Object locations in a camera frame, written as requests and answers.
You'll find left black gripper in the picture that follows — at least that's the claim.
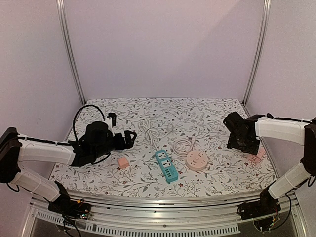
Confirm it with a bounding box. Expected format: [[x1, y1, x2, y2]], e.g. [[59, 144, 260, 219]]
[[92, 130, 137, 160]]

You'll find teal power strip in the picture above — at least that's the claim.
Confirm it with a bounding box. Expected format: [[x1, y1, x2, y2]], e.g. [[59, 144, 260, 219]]
[[155, 150, 178, 184]]

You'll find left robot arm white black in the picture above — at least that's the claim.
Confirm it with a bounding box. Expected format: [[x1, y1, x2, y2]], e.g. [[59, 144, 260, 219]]
[[0, 120, 137, 214]]

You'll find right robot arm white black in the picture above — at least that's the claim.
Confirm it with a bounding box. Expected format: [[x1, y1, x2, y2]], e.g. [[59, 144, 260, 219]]
[[223, 112, 316, 215]]

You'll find small pink charger plug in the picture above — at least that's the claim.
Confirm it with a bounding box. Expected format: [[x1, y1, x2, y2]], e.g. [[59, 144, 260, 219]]
[[118, 157, 130, 169]]

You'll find pink cube socket adapter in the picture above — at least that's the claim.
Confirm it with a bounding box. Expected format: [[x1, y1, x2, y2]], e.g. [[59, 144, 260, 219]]
[[247, 147, 265, 164]]

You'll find floral table mat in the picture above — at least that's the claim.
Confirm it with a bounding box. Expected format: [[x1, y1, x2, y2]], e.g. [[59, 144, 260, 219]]
[[50, 98, 276, 198]]

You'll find pink round power strip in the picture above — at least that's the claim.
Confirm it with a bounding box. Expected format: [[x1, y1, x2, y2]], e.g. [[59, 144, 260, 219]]
[[186, 151, 208, 171]]

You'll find white bundled power cord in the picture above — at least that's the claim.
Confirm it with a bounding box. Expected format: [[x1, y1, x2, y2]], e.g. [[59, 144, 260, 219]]
[[139, 119, 176, 151]]

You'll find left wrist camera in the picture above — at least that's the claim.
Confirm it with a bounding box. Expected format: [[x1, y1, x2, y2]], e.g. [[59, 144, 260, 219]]
[[105, 113, 117, 128]]

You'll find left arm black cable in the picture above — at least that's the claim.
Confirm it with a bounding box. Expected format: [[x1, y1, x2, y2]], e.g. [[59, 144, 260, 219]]
[[73, 104, 106, 141]]

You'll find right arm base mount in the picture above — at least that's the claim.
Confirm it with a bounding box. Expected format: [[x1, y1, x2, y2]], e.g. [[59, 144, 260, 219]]
[[237, 188, 281, 232]]

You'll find aluminium front rail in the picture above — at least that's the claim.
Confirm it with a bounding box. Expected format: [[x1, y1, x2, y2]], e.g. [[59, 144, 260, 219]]
[[22, 191, 307, 237]]

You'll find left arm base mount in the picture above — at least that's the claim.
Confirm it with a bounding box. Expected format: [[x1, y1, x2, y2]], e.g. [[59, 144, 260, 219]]
[[48, 181, 92, 219]]

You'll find right aluminium frame post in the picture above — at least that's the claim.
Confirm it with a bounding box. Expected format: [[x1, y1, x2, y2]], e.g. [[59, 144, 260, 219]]
[[242, 0, 272, 107]]

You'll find aluminium frame post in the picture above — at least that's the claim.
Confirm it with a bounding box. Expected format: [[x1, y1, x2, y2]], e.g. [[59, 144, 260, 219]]
[[242, 0, 272, 107], [56, 0, 86, 105]]

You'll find left aluminium frame post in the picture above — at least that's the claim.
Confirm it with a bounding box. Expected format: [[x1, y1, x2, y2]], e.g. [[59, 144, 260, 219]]
[[56, 0, 86, 105]]

